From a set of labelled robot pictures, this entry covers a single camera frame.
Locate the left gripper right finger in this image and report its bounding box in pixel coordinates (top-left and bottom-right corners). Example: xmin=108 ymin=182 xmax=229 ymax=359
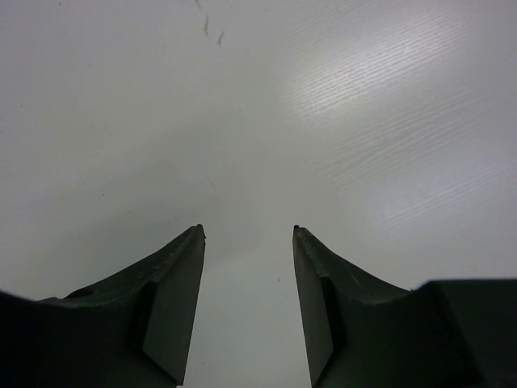
xmin=292 ymin=226 xmax=516 ymax=387

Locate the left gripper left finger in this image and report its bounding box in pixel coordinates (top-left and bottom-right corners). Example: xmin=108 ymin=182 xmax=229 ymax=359
xmin=1 ymin=225 xmax=205 ymax=387

